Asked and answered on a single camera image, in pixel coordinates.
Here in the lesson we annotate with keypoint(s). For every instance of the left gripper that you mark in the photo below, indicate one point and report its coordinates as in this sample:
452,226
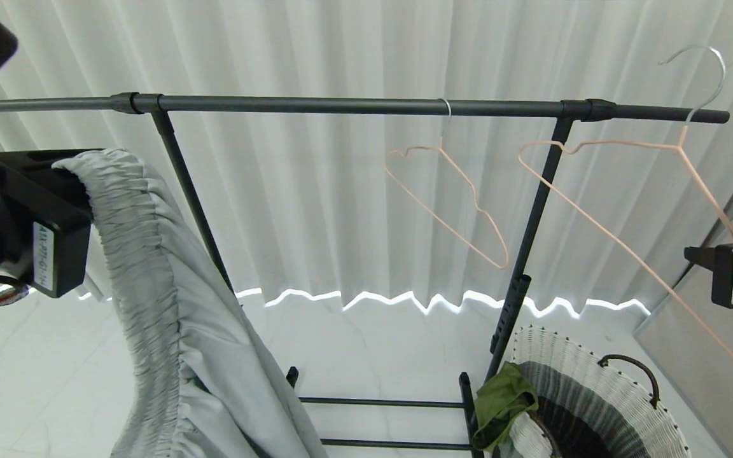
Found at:
4,216

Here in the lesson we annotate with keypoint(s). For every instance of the pink clothes hanger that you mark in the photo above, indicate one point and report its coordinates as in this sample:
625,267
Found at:
441,147
681,146

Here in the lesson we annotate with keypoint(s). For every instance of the pale grey shorts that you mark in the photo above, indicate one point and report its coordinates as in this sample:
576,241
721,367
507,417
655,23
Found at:
214,356

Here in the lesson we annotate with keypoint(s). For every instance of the white laundry basket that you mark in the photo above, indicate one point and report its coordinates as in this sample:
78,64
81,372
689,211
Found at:
595,407

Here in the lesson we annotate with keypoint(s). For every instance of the black clothes rack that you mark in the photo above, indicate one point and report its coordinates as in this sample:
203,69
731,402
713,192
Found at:
341,105

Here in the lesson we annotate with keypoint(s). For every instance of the green garment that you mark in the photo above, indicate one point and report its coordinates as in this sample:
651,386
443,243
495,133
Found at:
500,401

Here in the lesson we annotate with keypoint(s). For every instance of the white curtain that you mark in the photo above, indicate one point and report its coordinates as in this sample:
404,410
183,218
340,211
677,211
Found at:
341,203

